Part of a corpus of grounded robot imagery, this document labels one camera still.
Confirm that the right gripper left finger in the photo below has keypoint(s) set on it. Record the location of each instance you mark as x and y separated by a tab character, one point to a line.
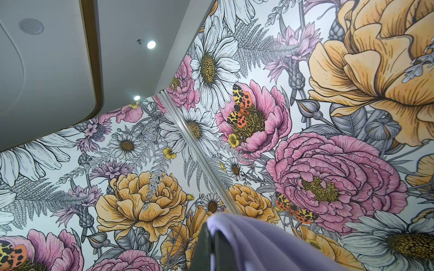
201	258

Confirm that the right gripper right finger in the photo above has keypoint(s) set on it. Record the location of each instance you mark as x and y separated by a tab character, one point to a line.
224	258

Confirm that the lavender purple cloth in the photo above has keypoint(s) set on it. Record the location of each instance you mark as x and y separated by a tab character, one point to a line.
260	246

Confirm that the round ceiling speaker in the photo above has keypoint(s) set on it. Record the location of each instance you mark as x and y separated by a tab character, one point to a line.
31	26

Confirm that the right aluminium corner post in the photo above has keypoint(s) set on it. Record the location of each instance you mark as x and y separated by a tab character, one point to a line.
198	152

